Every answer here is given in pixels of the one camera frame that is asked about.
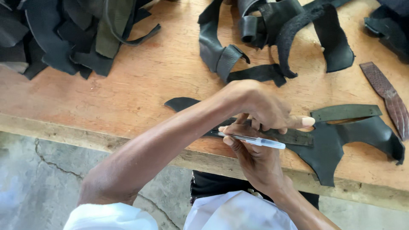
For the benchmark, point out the curved black suede strip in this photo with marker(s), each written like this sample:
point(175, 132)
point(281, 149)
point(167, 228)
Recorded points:
point(289, 38)

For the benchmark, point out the dark leather pattern strip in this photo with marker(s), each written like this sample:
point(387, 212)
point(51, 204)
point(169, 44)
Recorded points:
point(297, 138)

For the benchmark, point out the clear plastic pen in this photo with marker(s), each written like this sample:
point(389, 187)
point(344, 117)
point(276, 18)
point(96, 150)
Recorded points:
point(271, 143)

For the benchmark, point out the black leather scrap with rounded end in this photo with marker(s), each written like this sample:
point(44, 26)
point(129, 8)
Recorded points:
point(335, 44)

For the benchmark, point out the pile of black leather offcuts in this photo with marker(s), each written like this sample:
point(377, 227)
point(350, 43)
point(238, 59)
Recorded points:
point(391, 28)

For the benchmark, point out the person's black trousers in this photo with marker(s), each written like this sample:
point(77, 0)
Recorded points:
point(217, 185)

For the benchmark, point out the grey-black folded leather strip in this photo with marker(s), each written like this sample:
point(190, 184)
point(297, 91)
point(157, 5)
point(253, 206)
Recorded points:
point(217, 54)

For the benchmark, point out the person's white shirt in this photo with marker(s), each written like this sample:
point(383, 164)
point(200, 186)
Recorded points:
point(236, 214)

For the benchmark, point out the heap of dark leather scraps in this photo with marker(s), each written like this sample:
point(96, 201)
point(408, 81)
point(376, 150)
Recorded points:
point(64, 35)

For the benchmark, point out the person's right hand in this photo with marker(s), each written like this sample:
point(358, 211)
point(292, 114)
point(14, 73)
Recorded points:
point(255, 163)

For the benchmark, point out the rolled black leather strip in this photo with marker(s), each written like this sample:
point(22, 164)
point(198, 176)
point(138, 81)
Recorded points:
point(252, 28)

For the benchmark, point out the person's left hand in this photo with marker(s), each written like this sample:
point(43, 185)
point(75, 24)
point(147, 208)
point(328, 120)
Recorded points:
point(258, 102)

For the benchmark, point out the large black leather cutout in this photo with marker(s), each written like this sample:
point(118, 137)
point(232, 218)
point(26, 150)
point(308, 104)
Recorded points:
point(322, 150)

